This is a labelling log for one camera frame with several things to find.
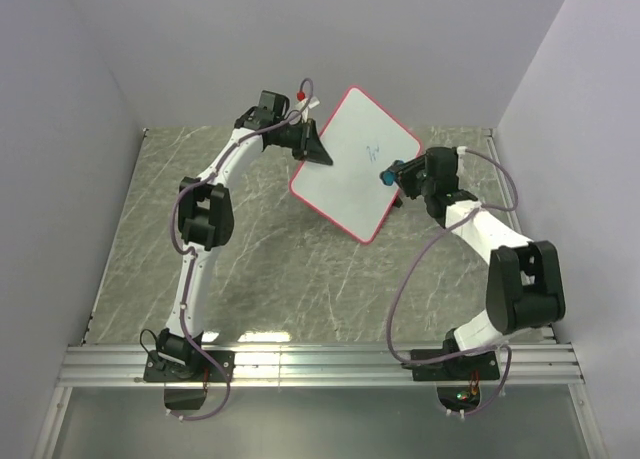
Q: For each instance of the red framed whiteboard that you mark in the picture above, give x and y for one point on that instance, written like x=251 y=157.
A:
x=363 y=140

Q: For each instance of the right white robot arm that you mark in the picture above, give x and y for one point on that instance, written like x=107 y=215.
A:
x=474 y=223

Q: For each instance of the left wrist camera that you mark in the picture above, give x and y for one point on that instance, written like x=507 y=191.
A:
x=305 y=104

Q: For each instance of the aluminium mounting rail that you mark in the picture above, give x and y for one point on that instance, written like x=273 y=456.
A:
x=290 y=365

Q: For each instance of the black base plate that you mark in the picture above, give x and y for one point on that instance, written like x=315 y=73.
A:
x=483 y=367
x=159 y=369

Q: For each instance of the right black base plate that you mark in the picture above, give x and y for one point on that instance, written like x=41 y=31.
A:
x=483 y=367

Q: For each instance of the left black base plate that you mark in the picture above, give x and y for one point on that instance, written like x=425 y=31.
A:
x=159 y=369

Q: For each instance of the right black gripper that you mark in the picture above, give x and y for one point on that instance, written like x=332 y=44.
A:
x=410 y=168

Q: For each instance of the right side aluminium rail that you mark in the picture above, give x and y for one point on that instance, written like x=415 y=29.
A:
x=524 y=287

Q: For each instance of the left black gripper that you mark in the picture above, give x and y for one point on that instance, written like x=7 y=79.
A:
x=310 y=147

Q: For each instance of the blue whiteboard eraser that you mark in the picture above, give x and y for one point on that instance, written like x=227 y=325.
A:
x=388 y=177

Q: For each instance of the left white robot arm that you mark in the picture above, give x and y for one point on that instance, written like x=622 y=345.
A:
x=202 y=220

